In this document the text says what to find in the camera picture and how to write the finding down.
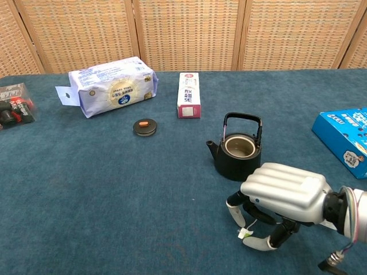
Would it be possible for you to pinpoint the blue cookie box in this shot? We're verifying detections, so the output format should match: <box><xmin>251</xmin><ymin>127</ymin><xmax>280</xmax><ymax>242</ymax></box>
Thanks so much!
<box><xmin>311</xmin><ymin>107</ymin><xmax>367</xmax><ymax>180</ymax></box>

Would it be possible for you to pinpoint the black teapot lid orange knob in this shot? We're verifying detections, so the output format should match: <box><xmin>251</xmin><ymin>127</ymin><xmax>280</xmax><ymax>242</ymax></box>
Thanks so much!
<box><xmin>132</xmin><ymin>119</ymin><xmax>159</xmax><ymax>138</ymax></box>

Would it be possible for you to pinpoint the red black small packet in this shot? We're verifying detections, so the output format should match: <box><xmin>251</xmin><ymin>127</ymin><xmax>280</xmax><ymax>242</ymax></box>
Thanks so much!
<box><xmin>0</xmin><ymin>82</ymin><xmax>38</xmax><ymax>131</ymax></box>

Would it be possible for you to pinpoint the tea bag with string tag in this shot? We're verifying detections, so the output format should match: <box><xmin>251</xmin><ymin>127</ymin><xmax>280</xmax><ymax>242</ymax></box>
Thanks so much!
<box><xmin>237</xmin><ymin>219</ymin><xmax>256</xmax><ymax>239</ymax></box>

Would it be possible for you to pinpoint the blue table mat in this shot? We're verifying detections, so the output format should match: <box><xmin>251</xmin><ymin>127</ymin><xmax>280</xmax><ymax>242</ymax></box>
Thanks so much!
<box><xmin>0</xmin><ymin>68</ymin><xmax>367</xmax><ymax>275</ymax></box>

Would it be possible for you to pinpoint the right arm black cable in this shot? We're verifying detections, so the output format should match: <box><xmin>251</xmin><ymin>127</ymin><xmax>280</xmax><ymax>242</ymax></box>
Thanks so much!
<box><xmin>317</xmin><ymin>242</ymin><xmax>361</xmax><ymax>272</ymax></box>

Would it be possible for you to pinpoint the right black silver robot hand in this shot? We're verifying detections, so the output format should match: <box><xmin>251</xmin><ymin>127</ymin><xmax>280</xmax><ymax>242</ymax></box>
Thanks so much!
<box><xmin>225</xmin><ymin>162</ymin><xmax>336</xmax><ymax>252</ymax></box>

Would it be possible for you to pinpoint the wicker folding screen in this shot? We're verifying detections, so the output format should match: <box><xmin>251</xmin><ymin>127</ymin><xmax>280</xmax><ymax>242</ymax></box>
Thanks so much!
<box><xmin>0</xmin><ymin>0</ymin><xmax>367</xmax><ymax>78</ymax></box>

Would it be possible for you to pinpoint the white pink toothpaste box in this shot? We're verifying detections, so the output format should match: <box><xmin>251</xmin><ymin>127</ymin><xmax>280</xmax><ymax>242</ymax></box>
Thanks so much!
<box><xmin>177</xmin><ymin>72</ymin><xmax>202</xmax><ymax>119</ymax></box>

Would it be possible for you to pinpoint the white tissue pack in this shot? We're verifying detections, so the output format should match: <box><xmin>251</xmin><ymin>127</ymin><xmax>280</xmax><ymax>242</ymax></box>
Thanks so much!
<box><xmin>55</xmin><ymin>56</ymin><xmax>159</xmax><ymax>119</ymax></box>

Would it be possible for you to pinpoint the black teapot with handle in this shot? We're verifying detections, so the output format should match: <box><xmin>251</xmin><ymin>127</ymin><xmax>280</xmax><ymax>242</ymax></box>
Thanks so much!
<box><xmin>205</xmin><ymin>112</ymin><xmax>263</xmax><ymax>182</ymax></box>

